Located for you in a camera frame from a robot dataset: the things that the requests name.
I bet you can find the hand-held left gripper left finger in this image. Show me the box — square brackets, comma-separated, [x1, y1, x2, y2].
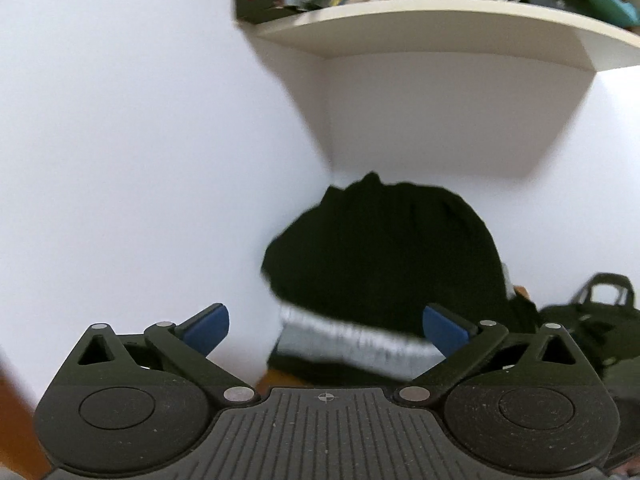
[74, 302, 262, 407]

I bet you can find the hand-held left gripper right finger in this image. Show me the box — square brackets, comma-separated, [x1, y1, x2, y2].
[392, 302, 581, 407]

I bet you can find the black fleece garment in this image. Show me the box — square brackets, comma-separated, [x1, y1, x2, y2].
[260, 172, 543, 337]

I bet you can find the grey garment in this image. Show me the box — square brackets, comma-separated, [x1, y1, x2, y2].
[275, 330, 442, 382]

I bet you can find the black bag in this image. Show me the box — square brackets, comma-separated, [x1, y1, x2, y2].
[539, 272, 640, 472]

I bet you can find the white wall shelf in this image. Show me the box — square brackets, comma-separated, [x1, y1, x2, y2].
[252, 0, 640, 72]

